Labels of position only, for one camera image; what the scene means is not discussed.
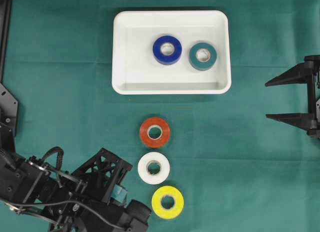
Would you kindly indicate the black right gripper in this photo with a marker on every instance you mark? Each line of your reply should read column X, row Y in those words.
column 303, row 73

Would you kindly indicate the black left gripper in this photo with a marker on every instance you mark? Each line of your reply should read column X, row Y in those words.
column 59, row 197

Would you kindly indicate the teal tape roll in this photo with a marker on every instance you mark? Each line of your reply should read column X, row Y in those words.
column 202, row 56

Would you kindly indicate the blue tape roll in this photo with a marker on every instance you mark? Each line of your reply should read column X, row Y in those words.
column 167, row 50

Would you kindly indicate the white tape roll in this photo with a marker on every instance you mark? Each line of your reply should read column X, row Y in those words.
column 153, row 168

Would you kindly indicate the yellow tape roll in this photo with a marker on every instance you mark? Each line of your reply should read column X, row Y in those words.
column 167, row 202

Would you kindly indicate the red tape roll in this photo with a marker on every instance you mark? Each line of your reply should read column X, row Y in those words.
column 154, row 132

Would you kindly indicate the white plastic case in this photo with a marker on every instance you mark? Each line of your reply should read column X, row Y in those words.
column 135, row 70

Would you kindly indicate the green table cloth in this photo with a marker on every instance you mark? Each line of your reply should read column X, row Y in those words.
column 237, row 170

